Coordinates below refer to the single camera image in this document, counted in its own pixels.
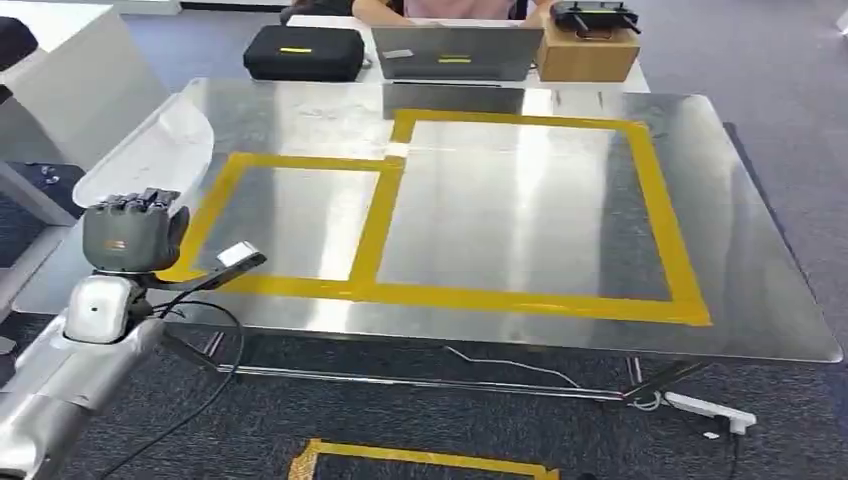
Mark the steel bench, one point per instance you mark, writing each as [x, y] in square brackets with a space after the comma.
[503, 212]

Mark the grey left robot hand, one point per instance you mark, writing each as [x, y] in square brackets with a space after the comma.
[129, 235]

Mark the black remote controller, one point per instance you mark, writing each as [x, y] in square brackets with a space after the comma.
[593, 14]

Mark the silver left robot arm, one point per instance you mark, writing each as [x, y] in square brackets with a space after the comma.
[66, 371]

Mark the person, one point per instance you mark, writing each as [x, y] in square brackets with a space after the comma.
[450, 8]

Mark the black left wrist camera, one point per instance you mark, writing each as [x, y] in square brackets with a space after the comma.
[235, 257]

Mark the black chair back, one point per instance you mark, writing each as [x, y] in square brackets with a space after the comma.
[14, 41]

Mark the grey laptop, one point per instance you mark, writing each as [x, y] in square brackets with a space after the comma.
[457, 56]

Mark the yellow bench tape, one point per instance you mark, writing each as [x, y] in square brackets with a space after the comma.
[381, 218]

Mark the cardboard box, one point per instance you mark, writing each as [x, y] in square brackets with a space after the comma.
[586, 60]

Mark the black zip case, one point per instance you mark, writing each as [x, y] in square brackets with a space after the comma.
[301, 56]

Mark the white curved plastic part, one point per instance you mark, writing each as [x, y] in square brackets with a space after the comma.
[156, 156]

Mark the white power strip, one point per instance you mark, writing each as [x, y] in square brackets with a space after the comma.
[712, 411]

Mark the yellow floor tape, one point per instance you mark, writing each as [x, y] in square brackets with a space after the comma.
[411, 457]

